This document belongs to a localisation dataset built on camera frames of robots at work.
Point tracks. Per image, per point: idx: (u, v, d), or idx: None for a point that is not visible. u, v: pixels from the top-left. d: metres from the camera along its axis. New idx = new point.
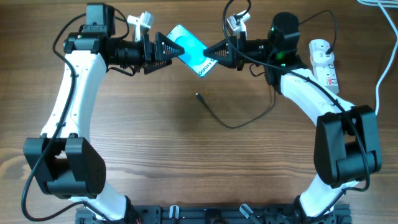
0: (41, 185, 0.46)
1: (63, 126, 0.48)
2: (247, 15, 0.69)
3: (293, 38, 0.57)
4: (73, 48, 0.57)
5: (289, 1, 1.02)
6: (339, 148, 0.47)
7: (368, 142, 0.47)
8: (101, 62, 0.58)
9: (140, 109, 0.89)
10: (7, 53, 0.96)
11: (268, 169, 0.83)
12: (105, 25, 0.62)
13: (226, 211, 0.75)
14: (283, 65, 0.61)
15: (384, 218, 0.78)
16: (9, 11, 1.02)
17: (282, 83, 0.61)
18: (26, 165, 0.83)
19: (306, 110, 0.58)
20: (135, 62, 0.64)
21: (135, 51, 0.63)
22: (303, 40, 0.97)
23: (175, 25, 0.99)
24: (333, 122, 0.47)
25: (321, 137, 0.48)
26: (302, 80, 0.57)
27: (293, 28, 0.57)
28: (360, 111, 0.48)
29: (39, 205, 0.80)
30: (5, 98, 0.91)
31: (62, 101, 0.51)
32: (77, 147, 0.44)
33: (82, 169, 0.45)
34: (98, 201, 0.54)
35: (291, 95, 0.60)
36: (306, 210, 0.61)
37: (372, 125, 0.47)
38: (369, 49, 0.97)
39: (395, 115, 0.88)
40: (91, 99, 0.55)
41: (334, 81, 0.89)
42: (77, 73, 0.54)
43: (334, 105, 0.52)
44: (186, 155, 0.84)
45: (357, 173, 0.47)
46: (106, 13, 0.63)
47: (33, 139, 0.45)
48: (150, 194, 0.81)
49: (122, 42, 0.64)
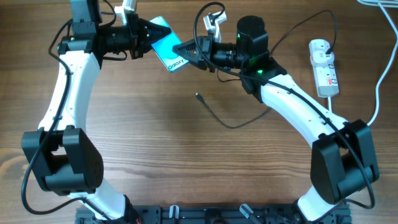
0: (40, 181, 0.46)
1: (60, 119, 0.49)
2: (223, 17, 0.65)
3: (260, 41, 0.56)
4: (66, 49, 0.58)
5: (289, 1, 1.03)
6: (338, 171, 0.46)
7: (365, 156, 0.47)
8: (94, 62, 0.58)
9: (139, 109, 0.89)
10: (8, 53, 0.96)
11: (268, 169, 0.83)
12: (93, 22, 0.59)
13: (226, 211, 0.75)
14: (260, 71, 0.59)
15: (384, 218, 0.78)
16: (9, 12, 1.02)
17: (262, 93, 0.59)
18: (26, 164, 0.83)
19: (293, 121, 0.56)
20: (127, 47, 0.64)
21: (122, 36, 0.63)
22: (303, 40, 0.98)
23: (175, 25, 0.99)
24: (329, 145, 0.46)
25: (318, 160, 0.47)
26: (286, 91, 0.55)
27: (260, 31, 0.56)
28: (354, 128, 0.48)
29: (40, 205, 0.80)
30: (6, 97, 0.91)
31: (57, 97, 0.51)
32: (74, 137, 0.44)
33: (82, 163, 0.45)
34: (97, 196, 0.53)
35: (274, 104, 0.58)
36: (306, 214, 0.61)
37: (368, 141, 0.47)
38: (369, 49, 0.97)
39: (395, 115, 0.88)
40: (86, 96, 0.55)
41: (334, 81, 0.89)
42: (71, 71, 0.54)
43: (326, 123, 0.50)
44: (185, 155, 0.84)
45: (357, 187, 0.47)
46: (92, 7, 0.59)
47: (30, 134, 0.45)
48: (150, 194, 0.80)
49: (109, 30, 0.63)
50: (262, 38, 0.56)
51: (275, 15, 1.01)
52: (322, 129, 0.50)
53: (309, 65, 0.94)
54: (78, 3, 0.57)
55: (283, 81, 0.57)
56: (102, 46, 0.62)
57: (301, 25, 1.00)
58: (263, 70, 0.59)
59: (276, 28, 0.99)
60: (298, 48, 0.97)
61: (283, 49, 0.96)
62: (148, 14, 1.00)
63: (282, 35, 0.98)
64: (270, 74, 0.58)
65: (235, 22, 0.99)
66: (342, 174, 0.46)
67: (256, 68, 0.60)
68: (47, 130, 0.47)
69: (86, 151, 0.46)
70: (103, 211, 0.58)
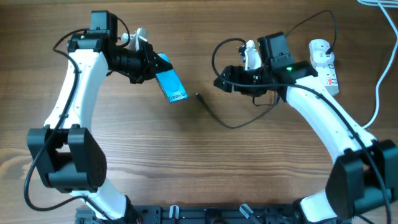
0: (43, 177, 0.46)
1: (66, 117, 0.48)
2: (249, 43, 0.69)
3: (278, 42, 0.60)
4: (76, 47, 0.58)
5: (289, 1, 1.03)
6: (359, 190, 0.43)
7: (388, 178, 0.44)
8: (102, 61, 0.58)
9: (139, 109, 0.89)
10: (8, 53, 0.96)
11: (268, 169, 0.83)
12: (108, 31, 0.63)
13: (226, 211, 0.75)
14: (289, 68, 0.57)
15: (384, 218, 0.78)
16: (9, 12, 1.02)
17: (288, 93, 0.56)
18: (26, 165, 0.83)
19: (314, 127, 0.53)
20: (136, 68, 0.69)
21: (137, 59, 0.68)
22: (303, 40, 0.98)
23: (175, 25, 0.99)
24: (354, 162, 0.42)
25: (339, 177, 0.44)
26: (314, 95, 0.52)
27: (277, 34, 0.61)
28: (382, 147, 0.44)
29: (40, 205, 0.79)
30: (6, 97, 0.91)
31: (64, 94, 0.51)
32: (79, 135, 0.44)
33: (84, 162, 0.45)
34: (99, 196, 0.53)
35: (298, 106, 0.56)
36: (308, 216, 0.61)
37: (394, 163, 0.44)
38: (369, 49, 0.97)
39: (395, 115, 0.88)
40: (93, 96, 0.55)
41: (334, 81, 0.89)
42: (81, 70, 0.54)
43: (353, 137, 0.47)
44: (186, 155, 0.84)
45: (374, 206, 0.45)
46: (110, 22, 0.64)
47: (36, 130, 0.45)
48: (150, 195, 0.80)
49: (124, 50, 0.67)
50: (282, 39, 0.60)
51: (275, 15, 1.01)
52: (349, 142, 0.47)
53: None
54: (100, 15, 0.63)
55: (312, 84, 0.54)
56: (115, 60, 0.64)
57: (301, 25, 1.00)
58: (293, 67, 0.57)
59: (276, 28, 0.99)
60: (298, 49, 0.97)
61: None
62: (148, 14, 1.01)
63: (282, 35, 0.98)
64: (299, 72, 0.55)
65: (235, 22, 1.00)
66: (361, 193, 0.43)
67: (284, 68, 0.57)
68: (54, 127, 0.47)
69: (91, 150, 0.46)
70: (104, 211, 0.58)
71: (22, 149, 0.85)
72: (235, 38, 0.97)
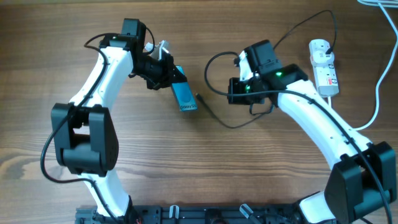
0: (58, 152, 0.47)
1: (91, 98, 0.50)
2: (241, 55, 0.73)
3: (265, 48, 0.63)
4: (107, 44, 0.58)
5: (290, 0, 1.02)
6: (357, 195, 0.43)
7: (386, 180, 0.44)
8: (129, 60, 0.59)
9: (140, 110, 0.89)
10: (8, 53, 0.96)
11: (268, 169, 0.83)
12: (137, 37, 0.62)
13: (226, 211, 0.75)
14: (278, 74, 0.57)
15: (384, 218, 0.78)
16: (9, 12, 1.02)
17: (281, 99, 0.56)
18: (26, 165, 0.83)
19: (310, 133, 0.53)
20: (156, 76, 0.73)
21: (158, 67, 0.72)
22: (303, 40, 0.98)
23: (175, 25, 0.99)
24: (351, 169, 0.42)
25: (337, 183, 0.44)
26: (306, 101, 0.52)
27: (263, 42, 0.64)
28: (378, 150, 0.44)
29: (40, 205, 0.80)
30: (5, 97, 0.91)
31: (91, 79, 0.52)
32: (100, 116, 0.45)
33: (101, 140, 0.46)
34: (106, 185, 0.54)
35: (291, 112, 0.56)
36: (308, 218, 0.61)
37: (391, 165, 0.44)
38: (369, 49, 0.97)
39: (395, 115, 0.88)
40: (115, 88, 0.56)
41: (334, 81, 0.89)
42: (109, 62, 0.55)
43: (349, 142, 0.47)
44: (186, 155, 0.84)
45: (374, 208, 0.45)
46: (140, 29, 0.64)
47: (60, 106, 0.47)
48: (150, 194, 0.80)
49: (148, 57, 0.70)
50: (267, 46, 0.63)
51: (275, 15, 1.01)
52: (344, 149, 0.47)
53: (309, 65, 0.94)
54: (130, 22, 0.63)
55: (305, 90, 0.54)
56: (140, 63, 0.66)
57: (301, 25, 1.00)
58: (282, 72, 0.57)
59: (277, 28, 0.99)
60: (298, 48, 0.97)
61: (283, 49, 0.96)
62: (147, 14, 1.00)
63: (282, 34, 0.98)
64: (290, 76, 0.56)
65: (235, 22, 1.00)
66: (360, 198, 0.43)
67: (274, 73, 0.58)
68: (78, 104, 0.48)
69: (107, 133, 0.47)
70: (105, 204, 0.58)
71: (22, 149, 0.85)
72: (235, 38, 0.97)
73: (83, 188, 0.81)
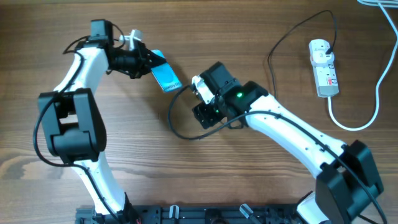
0: (48, 139, 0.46)
1: (73, 84, 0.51)
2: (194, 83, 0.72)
3: (218, 71, 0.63)
4: (81, 46, 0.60)
5: (290, 0, 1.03)
6: (346, 198, 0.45)
7: (369, 177, 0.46)
8: (102, 57, 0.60)
9: (139, 109, 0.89)
10: (8, 53, 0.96)
11: (268, 169, 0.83)
12: (106, 36, 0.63)
13: (226, 211, 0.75)
14: (239, 95, 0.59)
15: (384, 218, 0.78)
16: (9, 11, 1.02)
17: (249, 120, 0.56)
18: (26, 164, 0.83)
19: (285, 145, 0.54)
20: (132, 66, 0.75)
21: (132, 57, 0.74)
22: (303, 40, 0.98)
23: (175, 25, 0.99)
24: (334, 177, 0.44)
25: (325, 192, 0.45)
26: (272, 116, 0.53)
27: (214, 65, 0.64)
28: (354, 152, 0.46)
29: (40, 205, 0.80)
30: (5, 97, 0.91)
31: (71, 72, 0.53)
32: (83, 95, 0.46)
33: (89, 119, 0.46)
34: (100, 171, 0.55)
35: (260, 129, 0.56)
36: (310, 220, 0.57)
37: (370, 163, 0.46)
38: (368, 49, 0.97)
39: (395, 115, 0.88)
40: (94, 82, 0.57)
41: (334, 81, 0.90)
42: (85, 58, 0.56)
43: (324, 150, 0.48)
44: (186, 155, 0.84)
45: (366, 203, 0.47)
46: (109, 28, 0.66)
47: (45, 94, 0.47)
48: (151, 195, 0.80)
49: (120, 51, 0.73)
50: (221, 69, 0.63)
51: (275, 15, 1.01)
52: (322, 156, 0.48)
53: (309, 65, 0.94)
54: (97, 22, 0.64)
55: (267, 105, 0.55)
56: (114, 61, 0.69)
57: (301, 25, 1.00)
58: (242, 93, 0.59)
59: (277, 28, 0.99)
60: (298, 48, 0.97)
61: (283, 49, 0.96)
62: (148, 14, 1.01)
63: (282, 35, 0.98)
64: (250, 95, 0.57)
65: (234, 22, 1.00)
66: (349, 200, 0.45)
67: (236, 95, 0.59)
68: (61, 90, 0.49)
69: (94, 114, 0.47)
70: (102, 197, 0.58)
71: (22, 148, 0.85)
72: (235, 38, 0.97)
73: (83, 188, 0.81)
